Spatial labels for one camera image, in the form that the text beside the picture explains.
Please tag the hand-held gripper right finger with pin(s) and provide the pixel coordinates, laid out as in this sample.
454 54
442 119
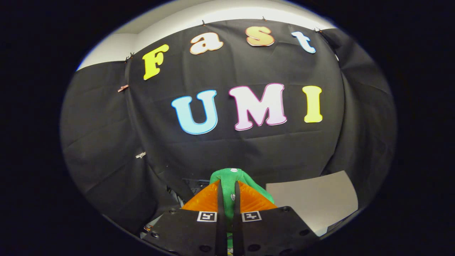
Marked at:
237 227

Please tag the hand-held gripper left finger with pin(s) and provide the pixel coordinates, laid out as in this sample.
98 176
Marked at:
222 227

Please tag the green polo shirt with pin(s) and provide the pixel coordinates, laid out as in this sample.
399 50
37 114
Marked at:
227 176

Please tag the black backdrop cloth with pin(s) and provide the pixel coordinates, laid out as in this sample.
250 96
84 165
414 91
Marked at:
249 149

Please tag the grey cabinet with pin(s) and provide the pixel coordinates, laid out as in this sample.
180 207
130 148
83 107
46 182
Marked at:
312 202

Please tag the silver cloth clip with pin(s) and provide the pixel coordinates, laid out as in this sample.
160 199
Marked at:
140 155

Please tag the copper cloth clip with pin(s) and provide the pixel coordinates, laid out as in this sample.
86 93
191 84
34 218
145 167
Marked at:
123 88

